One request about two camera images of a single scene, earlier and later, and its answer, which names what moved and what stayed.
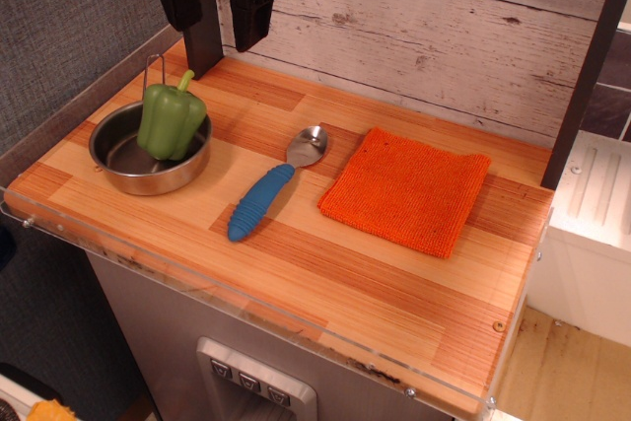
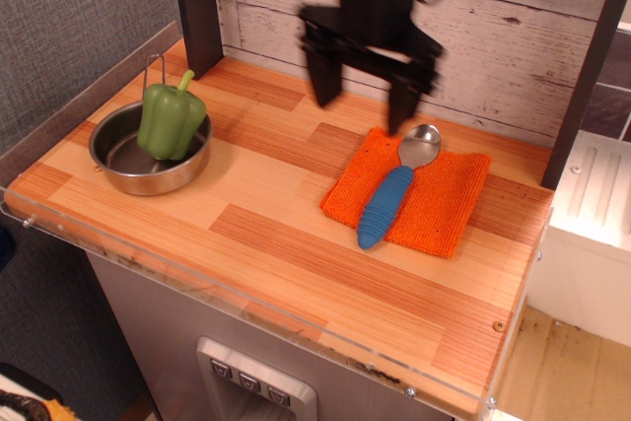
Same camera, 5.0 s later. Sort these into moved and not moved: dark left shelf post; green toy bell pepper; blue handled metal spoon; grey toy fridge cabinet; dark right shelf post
Moved: blue handled metal spoon
Not moved: green toy bell pepper; grey toy fridge cabinet; dark left shelf post; dark right shelf post
